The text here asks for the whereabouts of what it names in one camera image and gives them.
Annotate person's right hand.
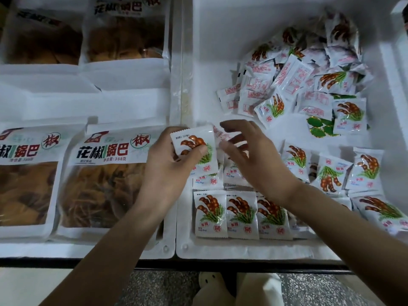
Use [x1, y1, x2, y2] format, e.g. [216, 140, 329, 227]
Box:
[218, 119, 305, 206]

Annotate person's left hand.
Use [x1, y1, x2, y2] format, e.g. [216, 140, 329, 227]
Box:
[135, 126, 209, 218]

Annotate white printed snack packet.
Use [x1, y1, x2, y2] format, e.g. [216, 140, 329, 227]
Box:
[171, 124, 219, 177]

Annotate white bag of orange crisps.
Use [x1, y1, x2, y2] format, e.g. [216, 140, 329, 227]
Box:
[0, 6, 87, 66]
[54, 123, 168, 243]
[0, 123, 87, 240]
[79, 0, 172, 64]

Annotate pile of white printed packets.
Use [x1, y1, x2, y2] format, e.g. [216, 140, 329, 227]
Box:
[191, 9, 408, 241]

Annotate person's right forearm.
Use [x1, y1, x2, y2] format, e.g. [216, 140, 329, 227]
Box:
[280, 184, 408, 306]

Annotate person's left forearm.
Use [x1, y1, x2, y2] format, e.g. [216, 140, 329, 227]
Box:
[40, 204, 173, 306]

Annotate person's left white shoe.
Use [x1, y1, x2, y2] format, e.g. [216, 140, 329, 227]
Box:
[199, 272, 225, 292]

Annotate person's beige trousers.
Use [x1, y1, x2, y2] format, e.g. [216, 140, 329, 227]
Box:
[193, 272, 286, 306]

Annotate white foam slab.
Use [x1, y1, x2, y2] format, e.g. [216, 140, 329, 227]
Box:
[0, 267, 131, 306]

